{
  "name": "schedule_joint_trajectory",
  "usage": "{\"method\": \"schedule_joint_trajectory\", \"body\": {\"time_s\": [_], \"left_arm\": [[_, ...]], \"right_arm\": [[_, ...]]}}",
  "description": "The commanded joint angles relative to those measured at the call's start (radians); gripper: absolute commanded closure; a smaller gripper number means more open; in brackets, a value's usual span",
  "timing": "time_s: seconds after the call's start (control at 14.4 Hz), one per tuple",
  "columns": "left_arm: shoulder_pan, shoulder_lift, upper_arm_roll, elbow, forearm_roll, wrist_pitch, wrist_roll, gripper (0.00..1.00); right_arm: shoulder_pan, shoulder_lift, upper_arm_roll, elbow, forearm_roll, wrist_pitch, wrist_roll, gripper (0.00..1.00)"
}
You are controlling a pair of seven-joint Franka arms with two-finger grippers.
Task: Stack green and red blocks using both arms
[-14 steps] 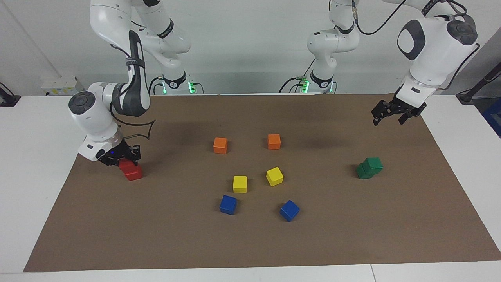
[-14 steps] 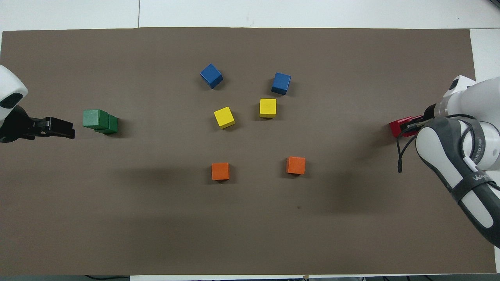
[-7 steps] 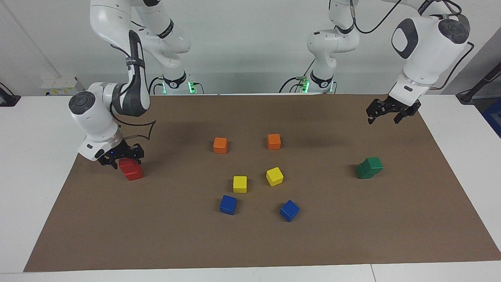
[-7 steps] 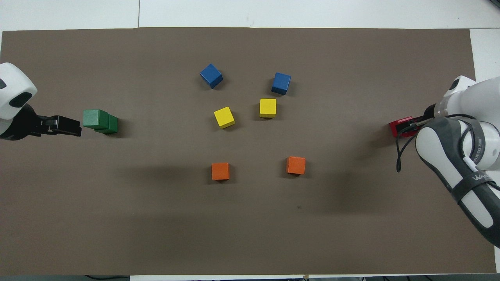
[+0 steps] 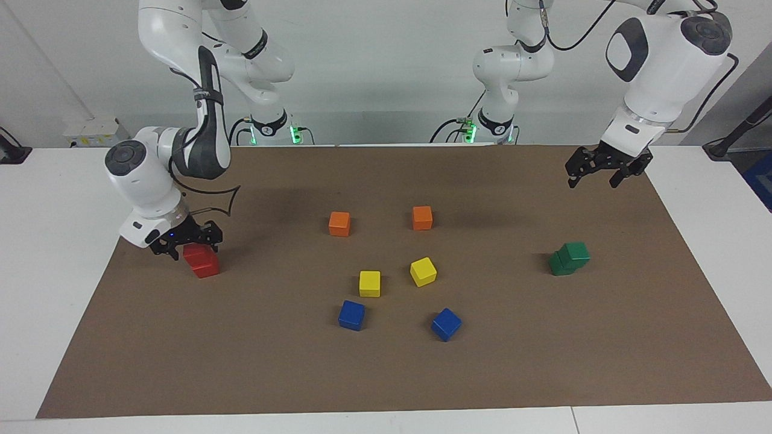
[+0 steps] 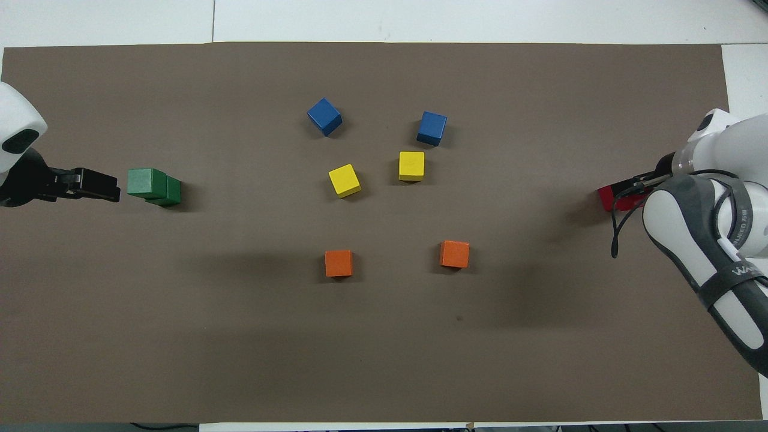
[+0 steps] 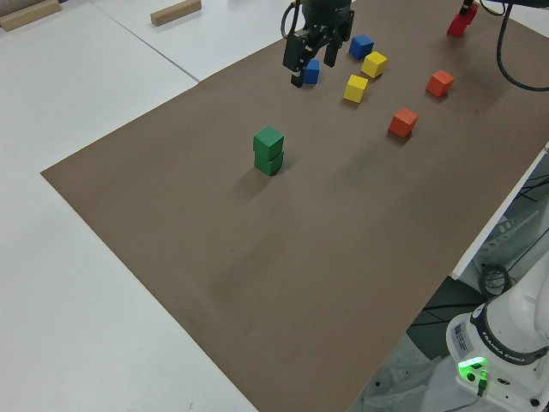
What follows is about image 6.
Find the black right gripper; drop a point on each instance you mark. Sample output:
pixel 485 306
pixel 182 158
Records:
pixel 665 165

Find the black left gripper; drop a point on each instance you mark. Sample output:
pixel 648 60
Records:
pixel 27 183

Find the red wooden block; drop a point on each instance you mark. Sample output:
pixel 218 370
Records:
pixel 607 199

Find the green wooden block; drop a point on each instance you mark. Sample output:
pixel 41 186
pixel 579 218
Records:
pixel 146 183
pixel 173 192

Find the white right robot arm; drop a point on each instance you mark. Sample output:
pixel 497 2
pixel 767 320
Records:
pixel 678 216

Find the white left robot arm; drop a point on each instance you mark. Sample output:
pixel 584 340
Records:
pixel 15 120

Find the orange wooden block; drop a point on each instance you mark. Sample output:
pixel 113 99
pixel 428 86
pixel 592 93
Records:
pixel 338 263
pixel 454 254

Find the blue wooden block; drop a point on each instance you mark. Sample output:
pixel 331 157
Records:
pixel 432 128
pixel 324 116

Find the brown table mat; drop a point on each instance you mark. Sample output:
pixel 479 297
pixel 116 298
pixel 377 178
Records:
pixel 240 336

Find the yellow wooden block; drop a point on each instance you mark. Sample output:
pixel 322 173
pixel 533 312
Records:
pixel 411 165
pixel 344 180

